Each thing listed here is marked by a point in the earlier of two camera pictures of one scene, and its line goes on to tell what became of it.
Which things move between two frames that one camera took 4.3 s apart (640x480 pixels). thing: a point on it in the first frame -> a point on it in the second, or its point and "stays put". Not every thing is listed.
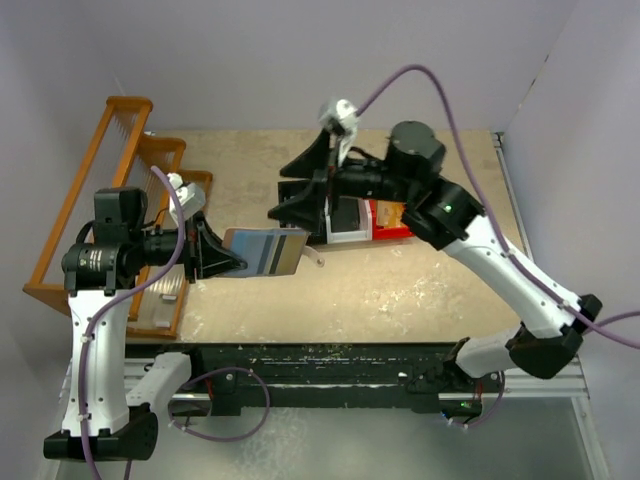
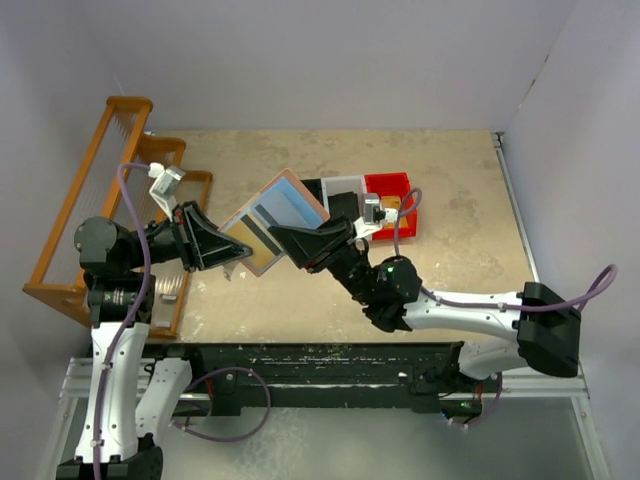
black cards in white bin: x=347 y=216 stays put
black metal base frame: x=328 y=376 stays put
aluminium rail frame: x=570 y=382 stays put
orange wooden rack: x=125 y=156 stays put
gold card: x=287 y=255 -> x=246 y=235
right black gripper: x=325 y=181 -> x=333 y=246
